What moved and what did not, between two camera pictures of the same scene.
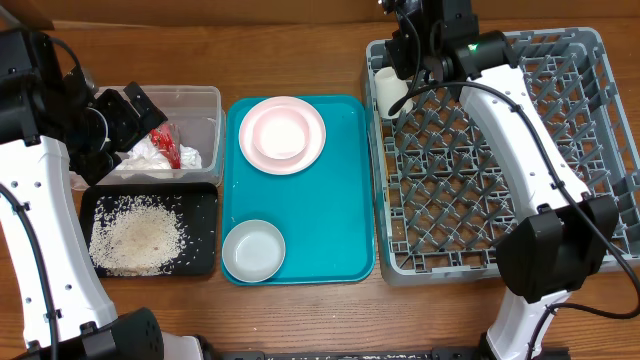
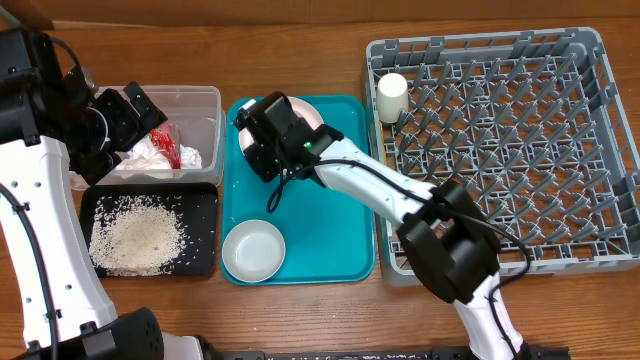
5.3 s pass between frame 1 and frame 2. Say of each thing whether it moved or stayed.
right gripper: moved
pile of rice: stayed
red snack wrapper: stayed
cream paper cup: moved
